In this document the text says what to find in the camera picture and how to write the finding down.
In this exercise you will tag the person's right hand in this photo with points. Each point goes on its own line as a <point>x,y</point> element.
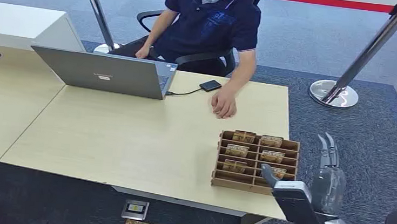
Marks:
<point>142,52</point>

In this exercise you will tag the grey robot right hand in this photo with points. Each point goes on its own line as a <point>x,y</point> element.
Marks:
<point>328,190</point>

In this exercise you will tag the person's left hand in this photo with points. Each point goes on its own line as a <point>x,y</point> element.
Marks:
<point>223,104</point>

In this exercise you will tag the person's left forearm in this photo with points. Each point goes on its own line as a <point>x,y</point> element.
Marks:
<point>242,73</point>

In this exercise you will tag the person's right forearm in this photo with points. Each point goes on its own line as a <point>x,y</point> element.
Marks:
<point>156,35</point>

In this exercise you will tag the person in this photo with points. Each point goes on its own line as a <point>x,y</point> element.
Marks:
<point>210,22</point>

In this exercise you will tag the wooden card holder rack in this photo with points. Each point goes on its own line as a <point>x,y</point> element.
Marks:
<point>249,182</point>

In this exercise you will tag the black external drive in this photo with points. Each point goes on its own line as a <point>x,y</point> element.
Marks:
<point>210,85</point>

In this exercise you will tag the grey laptop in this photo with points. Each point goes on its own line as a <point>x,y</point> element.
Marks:
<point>108,76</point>

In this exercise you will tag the black office chair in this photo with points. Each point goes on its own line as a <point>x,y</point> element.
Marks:
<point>203,57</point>

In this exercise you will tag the white cabinet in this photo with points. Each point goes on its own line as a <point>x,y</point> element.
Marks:
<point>16,20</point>

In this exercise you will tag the metal floor socket box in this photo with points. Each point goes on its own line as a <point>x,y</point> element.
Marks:
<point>135,209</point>

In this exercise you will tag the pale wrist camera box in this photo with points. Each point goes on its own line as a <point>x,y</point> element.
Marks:
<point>294,204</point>

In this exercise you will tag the chrome stanchion post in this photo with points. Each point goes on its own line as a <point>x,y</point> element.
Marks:
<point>97,11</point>
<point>367,52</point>

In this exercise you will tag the grey desk frame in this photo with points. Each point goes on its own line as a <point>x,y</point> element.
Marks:
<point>176,200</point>

